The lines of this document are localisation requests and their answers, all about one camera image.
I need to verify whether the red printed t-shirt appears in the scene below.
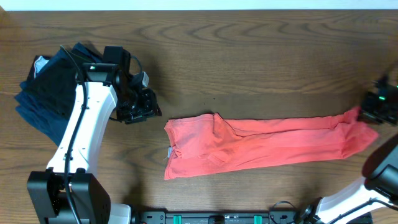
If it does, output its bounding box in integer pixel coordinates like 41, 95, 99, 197
164, 107, 378, 180

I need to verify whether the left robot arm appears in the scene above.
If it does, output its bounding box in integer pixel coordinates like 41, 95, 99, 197
27, 46, 162, 223

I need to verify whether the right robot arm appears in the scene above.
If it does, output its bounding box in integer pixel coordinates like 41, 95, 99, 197
296, 73, 397, 224

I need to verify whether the black folded garment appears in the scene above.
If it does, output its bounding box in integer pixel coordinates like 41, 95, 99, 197
25, 50, 76, 119

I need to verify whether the navy folded garment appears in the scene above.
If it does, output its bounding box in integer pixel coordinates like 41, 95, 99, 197
14, 42, 105, 147

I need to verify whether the black garment with white label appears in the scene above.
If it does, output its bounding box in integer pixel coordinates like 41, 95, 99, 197
26, 55, 51, 82

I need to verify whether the black looped base cable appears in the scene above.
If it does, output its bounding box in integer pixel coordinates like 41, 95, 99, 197
267, 200, 301, 224

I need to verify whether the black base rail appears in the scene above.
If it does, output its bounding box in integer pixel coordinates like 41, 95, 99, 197
133, 210, 374, 224

